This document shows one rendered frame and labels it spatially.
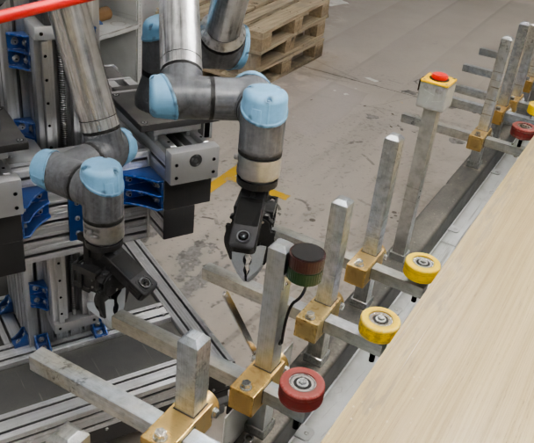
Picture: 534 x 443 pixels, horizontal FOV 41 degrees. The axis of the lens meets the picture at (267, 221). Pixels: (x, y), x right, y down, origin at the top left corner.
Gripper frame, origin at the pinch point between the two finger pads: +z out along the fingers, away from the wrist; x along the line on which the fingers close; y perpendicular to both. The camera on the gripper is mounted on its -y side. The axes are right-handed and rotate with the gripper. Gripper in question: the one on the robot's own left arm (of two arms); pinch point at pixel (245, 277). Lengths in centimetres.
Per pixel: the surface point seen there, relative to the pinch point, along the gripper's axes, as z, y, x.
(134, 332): 16.5, -1.5, 20.5
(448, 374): 11.1, -3.5, -39.1
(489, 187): 39, 135, -68
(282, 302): -1.3, -7.3, -7.7
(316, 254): -12.7, -8.0, -12.2
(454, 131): 18, 132, -51
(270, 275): -6.5, -7.4, -5.0
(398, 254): 29, 63, -33
